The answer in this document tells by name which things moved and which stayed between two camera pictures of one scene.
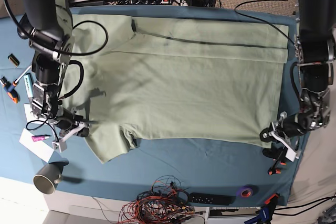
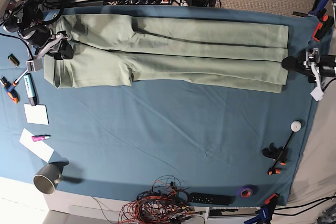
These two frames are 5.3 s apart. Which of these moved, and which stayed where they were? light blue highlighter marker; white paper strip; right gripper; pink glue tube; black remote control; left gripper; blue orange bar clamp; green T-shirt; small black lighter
Moved: right gripper; left gripper; green T-shirt
Stayed: white paper strip; pink glue tube; light blue highlighter marker; blue orange bar clamp; small black lighter; black remote control
